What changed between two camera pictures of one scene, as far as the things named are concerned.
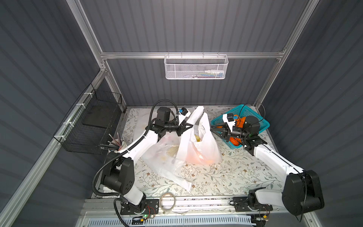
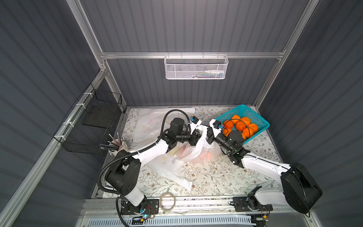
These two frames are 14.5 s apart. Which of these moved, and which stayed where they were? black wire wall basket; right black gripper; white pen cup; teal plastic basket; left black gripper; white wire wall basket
Moved: teal plastic basket; right black gripper; left black gripper
Stayed: black wire wall basket; white wire wall basket; white pen cup
